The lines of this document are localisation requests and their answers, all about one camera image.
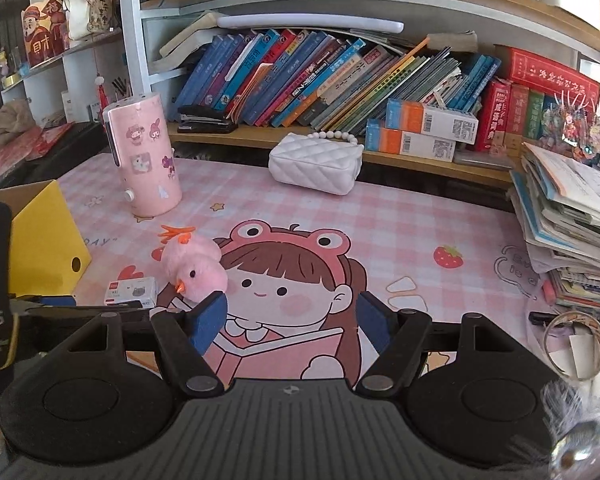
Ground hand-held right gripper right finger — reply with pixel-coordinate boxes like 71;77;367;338
355;290;522;396

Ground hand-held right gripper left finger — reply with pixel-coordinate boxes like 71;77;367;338
57;291;229;396

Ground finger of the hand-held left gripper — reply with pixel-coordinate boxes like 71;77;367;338
12;306;156;351
11;294;78;311

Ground pink chick plush toy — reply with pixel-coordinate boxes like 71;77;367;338
155;225;230;307

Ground yellow cardboard box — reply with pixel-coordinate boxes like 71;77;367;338
0;179;92;307

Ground small white red box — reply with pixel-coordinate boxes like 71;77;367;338
104;276;159;310

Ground pink printed desk mat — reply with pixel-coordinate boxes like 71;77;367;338
25;152;563;396

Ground red folders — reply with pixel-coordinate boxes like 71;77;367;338
0;122;76;192

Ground black flat case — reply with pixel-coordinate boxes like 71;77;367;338
0;120;107;192

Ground beige folded towel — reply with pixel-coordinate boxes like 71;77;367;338
0;99;32;154

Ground black marker pen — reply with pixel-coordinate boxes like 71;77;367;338
528;312;600;330

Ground white quilted purse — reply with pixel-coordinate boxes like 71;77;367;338
268;130;365;196

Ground pink cylindrical humidifier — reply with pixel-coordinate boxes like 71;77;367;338
102;92;183;219

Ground clear tape roll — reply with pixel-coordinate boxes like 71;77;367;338
544;311;600;381

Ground orange blue white carton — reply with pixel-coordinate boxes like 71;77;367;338
365;119;457;163
385;98;480;145

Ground black stapler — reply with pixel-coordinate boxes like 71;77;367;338
177;105;237;135

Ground stack of papers and booklets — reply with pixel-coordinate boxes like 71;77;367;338
509;142;600;319

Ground clear desk pen holder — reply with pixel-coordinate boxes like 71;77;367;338
107;75;132;106

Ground white side shelf unit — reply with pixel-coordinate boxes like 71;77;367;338
0;27;126;128

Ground clear crumpled plastic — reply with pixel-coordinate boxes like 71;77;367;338
540;380;600;480

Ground red thick dictionary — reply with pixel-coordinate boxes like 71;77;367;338
505;84;531;142
475;80;512;154

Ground fortune god paper decoration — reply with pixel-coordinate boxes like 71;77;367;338
22;0;69;69

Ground row of leaning books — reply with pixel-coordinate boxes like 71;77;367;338
172;29;503;132

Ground green thick dictionary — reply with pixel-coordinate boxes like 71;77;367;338
525;87;547;142

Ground white bookshelf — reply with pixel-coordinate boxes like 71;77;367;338
117;0;600;181

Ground flat lying grey books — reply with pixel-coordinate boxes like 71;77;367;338
159;10;221;74

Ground white bag pink bow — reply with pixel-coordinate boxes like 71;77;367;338
64;0;119;41

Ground colourful beaded headdress ornament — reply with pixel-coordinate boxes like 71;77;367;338
542;90;600;167

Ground large red book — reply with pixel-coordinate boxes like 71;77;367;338
494;46;600;107

